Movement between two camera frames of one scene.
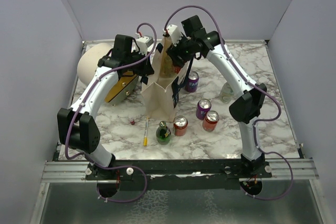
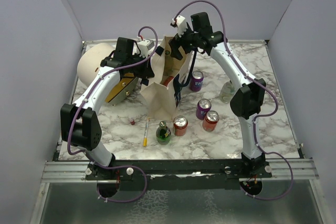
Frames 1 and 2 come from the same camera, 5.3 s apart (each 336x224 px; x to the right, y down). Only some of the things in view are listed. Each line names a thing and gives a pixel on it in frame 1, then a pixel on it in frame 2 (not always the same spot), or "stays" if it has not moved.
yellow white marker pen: [145, 138] stays
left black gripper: [147, 69] stays
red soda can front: [180, 125] stays
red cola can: [177, 69] -> [166, 81]
